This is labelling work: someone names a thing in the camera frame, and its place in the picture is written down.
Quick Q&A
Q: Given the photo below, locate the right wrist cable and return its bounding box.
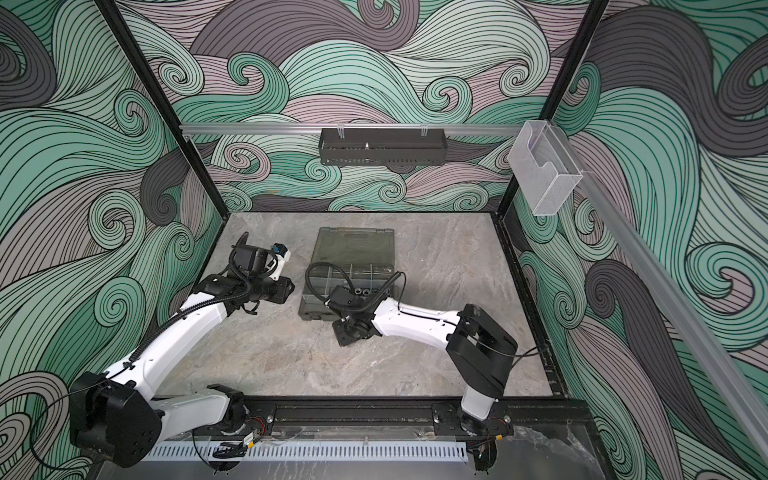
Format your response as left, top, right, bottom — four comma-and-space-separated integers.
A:
304, 262, 409, 316

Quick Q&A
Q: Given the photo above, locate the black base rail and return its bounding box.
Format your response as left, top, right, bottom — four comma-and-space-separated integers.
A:
240, 396, 592, 438

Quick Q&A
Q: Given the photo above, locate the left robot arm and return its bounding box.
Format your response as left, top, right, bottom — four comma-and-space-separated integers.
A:
69, 291, 249, 467

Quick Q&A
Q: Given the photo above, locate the aluminium wall rail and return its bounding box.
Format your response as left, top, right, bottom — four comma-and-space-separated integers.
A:
550, 125, 767, 460
179, 122, 522, 137

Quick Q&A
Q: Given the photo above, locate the aluminium wall rail right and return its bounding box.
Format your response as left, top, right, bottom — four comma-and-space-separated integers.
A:
550, 125, 767, 460

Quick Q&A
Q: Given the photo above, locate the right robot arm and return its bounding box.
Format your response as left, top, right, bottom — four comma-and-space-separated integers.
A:
324, 290, 518, 436

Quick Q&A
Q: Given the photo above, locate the black wall tray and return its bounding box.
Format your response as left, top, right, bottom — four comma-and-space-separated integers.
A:
318, 129, 448, 167

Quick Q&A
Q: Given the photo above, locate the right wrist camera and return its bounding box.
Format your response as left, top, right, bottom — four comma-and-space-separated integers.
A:
326, 286, 365, 314

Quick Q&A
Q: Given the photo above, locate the clear plastic wall holder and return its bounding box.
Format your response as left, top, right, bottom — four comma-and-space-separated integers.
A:
507, 120, 583, 217

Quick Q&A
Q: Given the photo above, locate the aluminium wall rail back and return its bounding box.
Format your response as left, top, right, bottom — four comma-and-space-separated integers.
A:
179, 122, 522, 137

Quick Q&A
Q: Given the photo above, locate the white slotted cable duct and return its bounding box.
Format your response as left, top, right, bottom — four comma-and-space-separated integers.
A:
144, 440, 469, 463

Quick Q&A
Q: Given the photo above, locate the grey plastic organizer box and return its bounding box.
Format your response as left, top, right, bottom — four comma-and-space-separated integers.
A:
299, 227, 396, 322

